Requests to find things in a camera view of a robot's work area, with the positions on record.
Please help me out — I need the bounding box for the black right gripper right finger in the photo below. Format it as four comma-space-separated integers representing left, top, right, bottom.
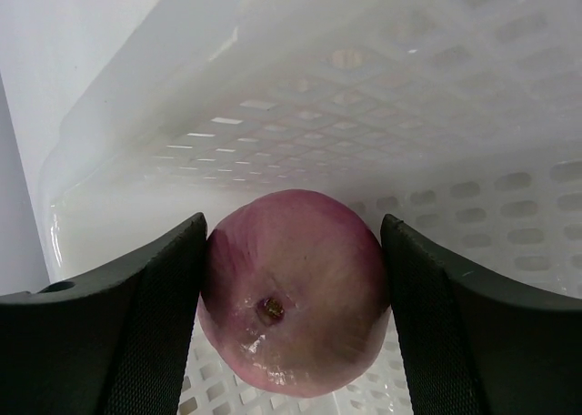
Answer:
381, 215, 581, 414

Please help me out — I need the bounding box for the white perforated plastic basket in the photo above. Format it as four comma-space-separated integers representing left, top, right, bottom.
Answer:
38, 0, 581, 414

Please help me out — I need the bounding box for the purple onion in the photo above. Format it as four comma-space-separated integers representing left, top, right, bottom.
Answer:
197, 189, 389, 398

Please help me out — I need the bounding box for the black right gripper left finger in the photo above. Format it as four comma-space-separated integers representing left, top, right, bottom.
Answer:
1, 214, 206, 414

